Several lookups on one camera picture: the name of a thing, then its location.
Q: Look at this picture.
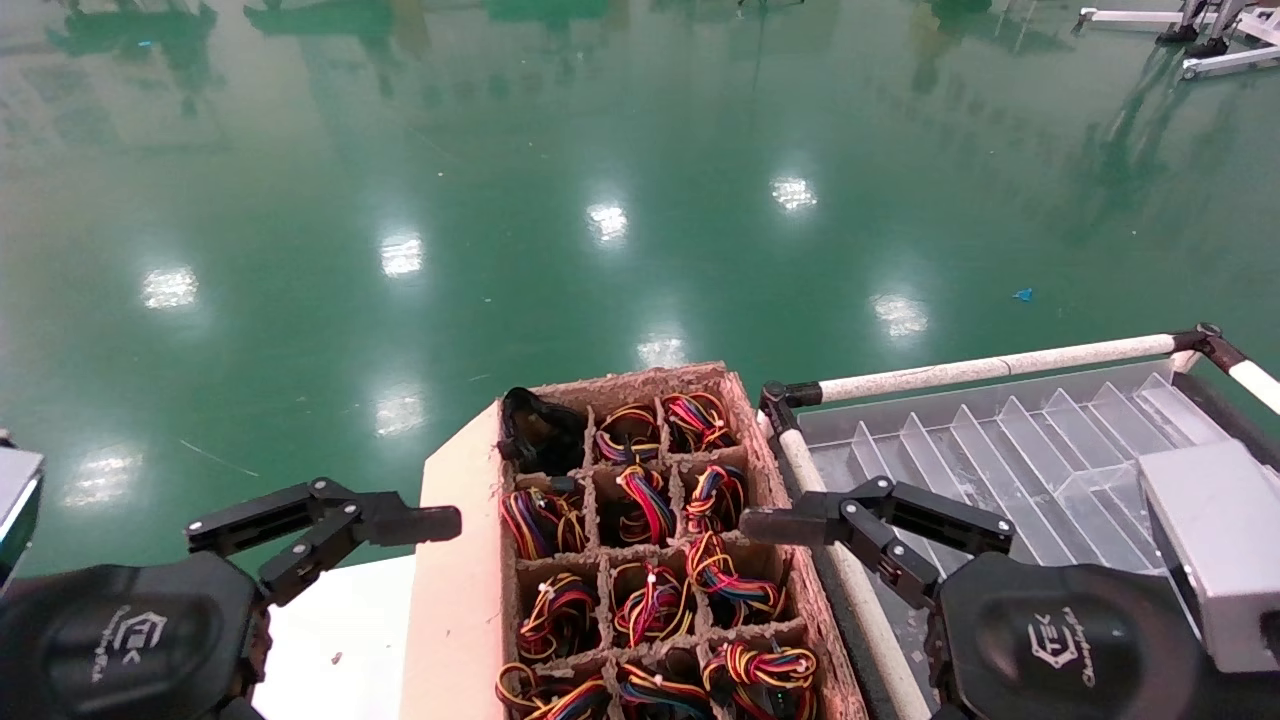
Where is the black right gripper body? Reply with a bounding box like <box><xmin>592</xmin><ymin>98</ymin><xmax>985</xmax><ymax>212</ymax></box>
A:
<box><xmin>925</xmin><ymin>552</ymin><xmax>1213</xmax><ymax>720</ymax></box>

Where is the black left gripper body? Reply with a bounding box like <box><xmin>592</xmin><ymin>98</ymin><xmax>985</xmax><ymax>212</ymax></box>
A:
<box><xmin>0</xmin><ymin>553</ymin><xmax>271</xmax><ymax>720</ymax></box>

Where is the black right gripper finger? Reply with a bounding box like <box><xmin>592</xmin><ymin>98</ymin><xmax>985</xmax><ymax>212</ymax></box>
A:
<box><xmin>740</xmin><ymin>476</ymin><xmax>1016</xmax><ymax>611</ymax></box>

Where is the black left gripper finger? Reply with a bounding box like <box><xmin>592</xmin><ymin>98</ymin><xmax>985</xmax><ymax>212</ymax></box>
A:
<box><xmin>185</xmin><ymin>478</ymin><xmax>463</xmax><ymax>607</ymax></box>

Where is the power supply with coloured wires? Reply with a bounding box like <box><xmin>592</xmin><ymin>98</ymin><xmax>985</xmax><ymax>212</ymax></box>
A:
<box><xmin>517</xmin><ymin>572</ymin><xmax>599</xmax><ymax>661</ymax></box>
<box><xmin>685</xmin><ymin>530</ymin><xmax>788</xmax><ymax>629</ymax></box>
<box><xmin>615</xmin><ymin>660</ymin><xmax>713</xmax><ymax>720</ymax></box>
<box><xmin>683</xmin><ymin>463</ymin><xmax>746</xmax><ymax>536</ymax></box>
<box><xmin>497</xmin><ymin>660</ymin><xmax>611</xmax><ymax>720</ymax></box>
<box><xmin>612</xmin><ymin>562</ymin><xmax>693</xmax><ymax>646</ymax></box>
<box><xmin>500</xmin><ymin>480</ymin><xmax>589</xmax><ymax>561</ymax></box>
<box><xmin>615</xmin><ymin>465</ymin><xmax>676</xmax><ymax>546</ymax></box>
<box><xmin>703</xmin><ymin>640</ymin><xmax>821</xmax><ymax>720</ymax></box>
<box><xmin>595</xmin><ymin>402</ymin><xmax>663</xmax><ymax>466</ymax></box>
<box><xmin>660</xmin><ymin>392</ymin><xmax>736</xmax><ymax>453</ymax></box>

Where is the brown pulp cardboard divider box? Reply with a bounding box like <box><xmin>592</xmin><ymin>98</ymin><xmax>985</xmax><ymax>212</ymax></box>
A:
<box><xmin>400</xmin><ymin>362</ymin><xmax>871</xmax><ymax>720</ymax></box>

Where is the black pipe corner connector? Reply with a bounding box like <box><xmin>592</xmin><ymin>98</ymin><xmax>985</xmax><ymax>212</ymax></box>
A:
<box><xmin>758</xmin><ymin>380</ymin><xmax>821</xmax><ymax>436</ymax></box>
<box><xmin>1170</xmin><ymin>322</ymin><xmax>1251</xmax><ymax>376</ymax></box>

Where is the clear plastic divider tray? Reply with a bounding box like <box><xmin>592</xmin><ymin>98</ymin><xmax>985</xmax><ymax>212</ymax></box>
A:
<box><xmin>800</xmin><ymin>360</ymin><xmax>1233</xmax><ymax>720</ymax></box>

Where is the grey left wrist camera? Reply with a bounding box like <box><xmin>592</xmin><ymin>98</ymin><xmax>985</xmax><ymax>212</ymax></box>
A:
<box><xmin>0</xmin><ymin>440</ymin><xmax>46</xmax><ymax>586</ymax></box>

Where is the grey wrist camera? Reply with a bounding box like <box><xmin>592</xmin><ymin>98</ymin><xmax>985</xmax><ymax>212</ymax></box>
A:
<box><xmin>1138</xmin><ymin>440</ymin><xmax>1280</xmax><ymax>673</ymax></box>
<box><xmin>0</xmin><ymin>440</ymin><xmax>46</xmax><ymax>586</ymax></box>

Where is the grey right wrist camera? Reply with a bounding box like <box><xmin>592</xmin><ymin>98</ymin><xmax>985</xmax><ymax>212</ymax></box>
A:
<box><xmin>1138</xmin><ymin>440</ymin><xmax>1280</xmax><ymax>673</ymax></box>

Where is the white metal stand frame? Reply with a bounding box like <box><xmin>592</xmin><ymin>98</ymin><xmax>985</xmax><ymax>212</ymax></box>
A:
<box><xmin>1075</xmin><ymin>0</ymin><xmax>1251</xmax><ymax>46</ymax></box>
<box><xmin>1183</xmin><ymin>10</ymin><xmax>1280</xmax><ymax>81</ymax></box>

